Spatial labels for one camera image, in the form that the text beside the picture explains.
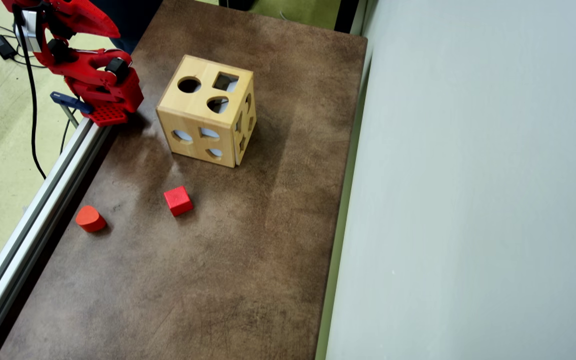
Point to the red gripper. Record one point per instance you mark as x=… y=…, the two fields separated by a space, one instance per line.
x=87 y=19

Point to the red wooden cube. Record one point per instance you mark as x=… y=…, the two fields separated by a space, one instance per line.
x=178 y=201

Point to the red robot arm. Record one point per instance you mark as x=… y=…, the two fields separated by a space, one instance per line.
x=98 y=87

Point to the wooden shape sorter box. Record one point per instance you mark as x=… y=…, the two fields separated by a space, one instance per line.
x=188 y=107

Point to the dark blue trouser leg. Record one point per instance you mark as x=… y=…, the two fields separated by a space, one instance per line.
x=133 y=20

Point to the blue bar clamp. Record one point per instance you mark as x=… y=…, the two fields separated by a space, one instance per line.
x=70 y=101

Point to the black power adapter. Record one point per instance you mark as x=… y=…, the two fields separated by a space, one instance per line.
x=3 y=46

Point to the black object on floor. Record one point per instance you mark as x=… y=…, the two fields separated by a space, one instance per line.
x=238 y=4

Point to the red rounded wooden block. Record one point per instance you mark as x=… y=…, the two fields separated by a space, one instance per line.
x=89 y=219

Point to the brown table mat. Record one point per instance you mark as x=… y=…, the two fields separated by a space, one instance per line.
x=243 y=250

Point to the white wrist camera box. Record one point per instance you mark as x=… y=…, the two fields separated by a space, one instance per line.
x=29 y=30

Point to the aluminium profile rail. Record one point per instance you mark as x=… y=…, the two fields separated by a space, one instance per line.
x=28 y=235

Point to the black post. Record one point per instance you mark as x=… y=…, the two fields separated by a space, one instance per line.
x=347 y=15

